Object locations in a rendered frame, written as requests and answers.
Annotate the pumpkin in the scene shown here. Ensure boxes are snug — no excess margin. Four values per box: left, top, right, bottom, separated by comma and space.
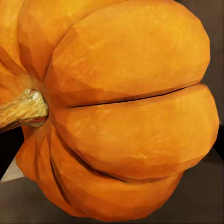
0, 0, 220, 222

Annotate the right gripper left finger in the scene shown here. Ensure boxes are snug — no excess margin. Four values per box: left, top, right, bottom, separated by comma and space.
0, 126, 24, 180

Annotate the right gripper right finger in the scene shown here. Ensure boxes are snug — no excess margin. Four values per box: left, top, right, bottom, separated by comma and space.
213, 125, 224, 162

